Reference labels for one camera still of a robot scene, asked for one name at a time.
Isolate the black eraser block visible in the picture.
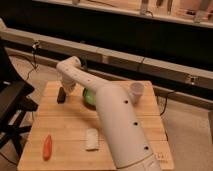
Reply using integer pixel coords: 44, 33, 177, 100
57, 87, 66, 103

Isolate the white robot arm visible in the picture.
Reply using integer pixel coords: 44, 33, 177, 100
56, 56, 161, 171

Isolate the green bowl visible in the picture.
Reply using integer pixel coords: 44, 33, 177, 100
83, 88, 96, 107

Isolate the white folded cloth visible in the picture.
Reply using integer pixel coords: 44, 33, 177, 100
86, 128, 99, 151

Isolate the black chair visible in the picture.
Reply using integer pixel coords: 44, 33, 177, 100
0, 39, 38, 156

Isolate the orange carrot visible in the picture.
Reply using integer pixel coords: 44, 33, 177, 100
43, 135, 52, 161

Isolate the white paper cup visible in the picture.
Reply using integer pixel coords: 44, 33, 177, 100
129, 82, 144, 104

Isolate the black cable on left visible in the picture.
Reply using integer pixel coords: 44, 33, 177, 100
24, 41, 40, 81

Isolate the black cable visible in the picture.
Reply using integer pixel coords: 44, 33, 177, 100
159, 90, 176, 117
24, 41, 40, 81

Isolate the black cable on right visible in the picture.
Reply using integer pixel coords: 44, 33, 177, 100
159, 90, 176, 117

